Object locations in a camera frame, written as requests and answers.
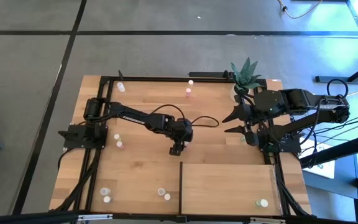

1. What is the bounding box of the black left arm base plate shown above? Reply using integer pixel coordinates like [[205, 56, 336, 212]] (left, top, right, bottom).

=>
[[57, 124, 108, 149]]

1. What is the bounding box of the black rig beam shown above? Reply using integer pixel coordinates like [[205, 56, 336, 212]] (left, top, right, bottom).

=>
[[0, 210, 83, 224]]

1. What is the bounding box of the white printed sheet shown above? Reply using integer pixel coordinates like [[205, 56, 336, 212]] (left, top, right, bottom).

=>
[[300, 136, 337, 180]]

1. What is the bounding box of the white plant pot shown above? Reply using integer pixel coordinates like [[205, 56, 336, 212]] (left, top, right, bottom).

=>
[[229, 83, 241, 102]]

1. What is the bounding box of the black floor stand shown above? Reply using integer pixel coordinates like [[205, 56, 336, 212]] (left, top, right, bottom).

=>
[[314, 57, 358, 84]]

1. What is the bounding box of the green artificial plant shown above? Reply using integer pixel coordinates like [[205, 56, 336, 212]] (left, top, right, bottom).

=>
[[231, 57, 262, 93]]

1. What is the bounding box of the silver bracket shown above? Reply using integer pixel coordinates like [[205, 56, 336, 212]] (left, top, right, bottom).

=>
[[249, 217, 287, 224], [77, 213, 114, 222]]

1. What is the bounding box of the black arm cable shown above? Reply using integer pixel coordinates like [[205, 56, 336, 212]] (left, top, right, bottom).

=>
[[149, 104, 220, 128], [326, 78, 349, 101]]

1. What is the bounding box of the black flat bar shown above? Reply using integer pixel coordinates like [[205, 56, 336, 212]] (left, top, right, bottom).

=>
[[188, 70, 234, 79]]

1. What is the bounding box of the black floor cable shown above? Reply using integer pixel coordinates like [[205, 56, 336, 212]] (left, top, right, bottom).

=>
[[300, 121, 321, 169]]

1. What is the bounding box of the black cable bundle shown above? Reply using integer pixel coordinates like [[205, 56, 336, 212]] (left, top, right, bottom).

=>
[[53, 148, 101, 214], [278, 180, 312, 217]]

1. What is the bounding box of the black diagonal beam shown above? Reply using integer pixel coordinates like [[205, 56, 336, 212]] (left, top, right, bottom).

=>
[[300, 132, 358, 169]]

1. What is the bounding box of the beige floor cable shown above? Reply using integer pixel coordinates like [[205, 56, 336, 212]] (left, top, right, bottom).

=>
[[277, 0, 324, 19]]

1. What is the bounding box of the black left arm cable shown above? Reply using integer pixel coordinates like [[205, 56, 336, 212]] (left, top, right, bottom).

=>
[[149, 104, 220, 128]]

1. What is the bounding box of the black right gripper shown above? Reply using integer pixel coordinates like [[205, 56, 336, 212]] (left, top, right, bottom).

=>
[[221, 94, 260, 147]]

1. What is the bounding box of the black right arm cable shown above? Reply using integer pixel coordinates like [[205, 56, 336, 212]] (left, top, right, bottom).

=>
[[326, 78, 349, 101]]

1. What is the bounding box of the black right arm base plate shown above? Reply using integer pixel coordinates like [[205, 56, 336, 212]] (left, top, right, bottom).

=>
[[257, 127, 303, 154]]

